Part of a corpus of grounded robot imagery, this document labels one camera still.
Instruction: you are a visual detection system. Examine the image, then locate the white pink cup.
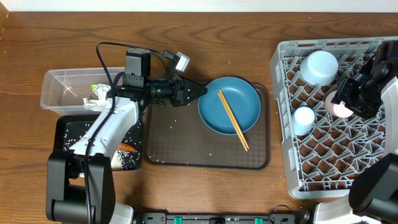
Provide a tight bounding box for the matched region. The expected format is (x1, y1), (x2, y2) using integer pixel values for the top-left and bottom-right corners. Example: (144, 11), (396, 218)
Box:
(324, 90), (353, 118)

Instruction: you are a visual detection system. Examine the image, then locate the wooden chopstick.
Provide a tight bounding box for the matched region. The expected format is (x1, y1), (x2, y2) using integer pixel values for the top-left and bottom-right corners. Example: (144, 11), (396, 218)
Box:
(217, 90), (249, 152)
(219, 89), (250, 150)

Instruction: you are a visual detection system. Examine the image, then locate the dark blue plate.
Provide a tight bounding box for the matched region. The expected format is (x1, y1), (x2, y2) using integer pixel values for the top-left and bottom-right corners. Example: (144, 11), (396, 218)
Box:
(198, 77), (261, 135)

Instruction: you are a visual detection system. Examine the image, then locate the light blue bowl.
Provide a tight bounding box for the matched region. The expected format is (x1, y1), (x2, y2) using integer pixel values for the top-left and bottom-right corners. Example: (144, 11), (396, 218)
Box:
(300, 50), (338, 86)

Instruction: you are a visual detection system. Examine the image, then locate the foil snack wrapper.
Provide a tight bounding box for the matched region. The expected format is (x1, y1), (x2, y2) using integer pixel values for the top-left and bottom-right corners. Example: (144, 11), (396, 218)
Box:
(90, 83), (111, 100)

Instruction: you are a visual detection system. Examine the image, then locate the white tissue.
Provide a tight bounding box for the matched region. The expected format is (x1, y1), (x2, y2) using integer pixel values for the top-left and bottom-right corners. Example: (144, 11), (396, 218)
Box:
(83, 97), (106, 112)

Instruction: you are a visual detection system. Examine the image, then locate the light blue cup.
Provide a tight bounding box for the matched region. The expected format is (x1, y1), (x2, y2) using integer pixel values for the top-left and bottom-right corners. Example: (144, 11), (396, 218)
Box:
(292, 106), (315, 136)

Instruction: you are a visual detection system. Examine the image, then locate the orange carrot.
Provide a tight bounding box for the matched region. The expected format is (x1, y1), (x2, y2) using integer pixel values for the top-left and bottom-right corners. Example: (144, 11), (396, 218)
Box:
(118, 142), (136, 152)

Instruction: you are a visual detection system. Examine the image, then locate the white rice pile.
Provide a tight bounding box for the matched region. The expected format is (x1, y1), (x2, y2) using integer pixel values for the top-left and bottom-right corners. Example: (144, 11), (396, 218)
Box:
(62, 121), (142, 171)

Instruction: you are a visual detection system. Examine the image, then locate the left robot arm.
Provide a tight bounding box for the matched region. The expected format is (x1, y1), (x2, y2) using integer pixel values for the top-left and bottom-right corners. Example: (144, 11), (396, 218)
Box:
(45, 45), (207, 224)

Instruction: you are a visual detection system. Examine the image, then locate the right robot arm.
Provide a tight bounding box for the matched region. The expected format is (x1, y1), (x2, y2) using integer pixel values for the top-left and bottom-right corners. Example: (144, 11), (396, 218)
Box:
(313, 40), (397, 223)

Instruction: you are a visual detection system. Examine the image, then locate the grey dishwasher rack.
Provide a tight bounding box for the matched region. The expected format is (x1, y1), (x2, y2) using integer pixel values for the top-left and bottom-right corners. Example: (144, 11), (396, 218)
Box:
(270, 36), (397, 199)

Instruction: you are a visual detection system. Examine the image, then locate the black waste tray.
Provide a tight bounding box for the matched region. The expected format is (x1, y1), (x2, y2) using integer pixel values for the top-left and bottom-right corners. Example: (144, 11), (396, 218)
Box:
(53, 114), (142, 171)

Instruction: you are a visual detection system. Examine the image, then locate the brown serving tray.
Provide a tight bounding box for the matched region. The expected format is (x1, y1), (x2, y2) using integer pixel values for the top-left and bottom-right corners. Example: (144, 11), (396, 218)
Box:
(144, 84), (271, 170)

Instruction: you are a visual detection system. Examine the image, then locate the clear plastic bin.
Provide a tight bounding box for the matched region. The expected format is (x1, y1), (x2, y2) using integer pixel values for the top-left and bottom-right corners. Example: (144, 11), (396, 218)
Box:
(40, 68), (109, 116)

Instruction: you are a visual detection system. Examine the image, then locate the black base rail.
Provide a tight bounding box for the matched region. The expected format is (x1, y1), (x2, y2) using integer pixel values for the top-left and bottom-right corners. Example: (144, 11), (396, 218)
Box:
(132, 205), (313, 224)

